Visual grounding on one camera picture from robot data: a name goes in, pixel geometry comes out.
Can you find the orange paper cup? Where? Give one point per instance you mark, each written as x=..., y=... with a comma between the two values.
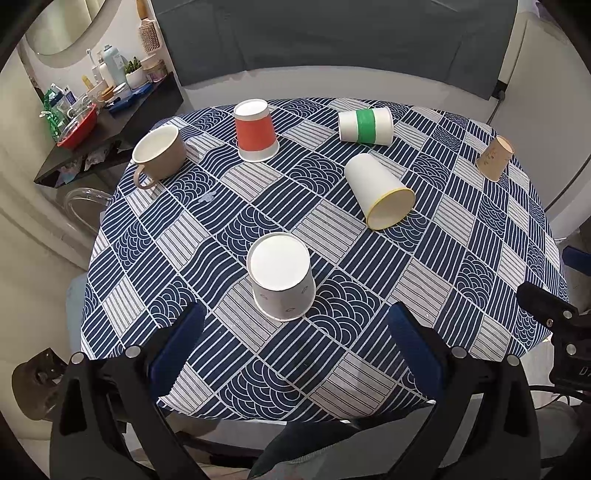
x=254, y=131

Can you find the wooden brush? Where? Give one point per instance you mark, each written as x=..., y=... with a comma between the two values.
x=148, y=36

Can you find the glass jar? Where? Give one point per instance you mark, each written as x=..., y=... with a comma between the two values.
x=155, y=69

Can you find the plain white paper cup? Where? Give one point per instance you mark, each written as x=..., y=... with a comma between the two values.
x=281, y=277

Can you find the blue patterned tablecloth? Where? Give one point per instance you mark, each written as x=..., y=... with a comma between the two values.
x=231, y=221

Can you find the red bowl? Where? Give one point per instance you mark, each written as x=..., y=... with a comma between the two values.
x=78, y=129

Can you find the clear acrylic chair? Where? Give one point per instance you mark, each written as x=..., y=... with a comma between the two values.
x=85, y=203

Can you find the small potted plant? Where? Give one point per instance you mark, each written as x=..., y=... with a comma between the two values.
x=135, y=74

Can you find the grey padded cushion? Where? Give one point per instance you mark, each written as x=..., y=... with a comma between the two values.
x=332, y=41

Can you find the green packet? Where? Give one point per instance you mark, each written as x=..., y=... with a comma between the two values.
x=51, y=113

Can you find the brown round object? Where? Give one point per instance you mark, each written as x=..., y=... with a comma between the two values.
x=34, y=383

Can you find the green-banded white paper cup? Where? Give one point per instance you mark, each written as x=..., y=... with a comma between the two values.
x=366, y=125

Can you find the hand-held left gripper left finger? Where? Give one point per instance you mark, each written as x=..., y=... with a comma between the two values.
x=178, y=350

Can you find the yellow-rimmed white paper cup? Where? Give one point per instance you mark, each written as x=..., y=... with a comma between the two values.
x=378, y=191

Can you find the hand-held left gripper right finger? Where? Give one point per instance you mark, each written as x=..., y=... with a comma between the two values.
x=415, y=350

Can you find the black wall shelf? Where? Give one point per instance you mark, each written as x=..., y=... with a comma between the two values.
x=138, y=115

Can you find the round wall mirror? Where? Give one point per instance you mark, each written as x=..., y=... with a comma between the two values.
x=69, y=27

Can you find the blue cloth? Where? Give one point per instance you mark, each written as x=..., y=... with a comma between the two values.
x=129, y=99

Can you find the brown kraft paper cup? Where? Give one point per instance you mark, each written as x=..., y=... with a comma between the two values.
x=495, y=158

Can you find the white bottle with blue cap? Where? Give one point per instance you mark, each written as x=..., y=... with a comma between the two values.
x=111, y=62

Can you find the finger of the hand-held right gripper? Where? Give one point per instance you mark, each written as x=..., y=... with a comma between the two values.
x=576, y=259
x=545, y=304

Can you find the beige ceramic mug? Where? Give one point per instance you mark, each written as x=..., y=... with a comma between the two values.
x=159, y=154

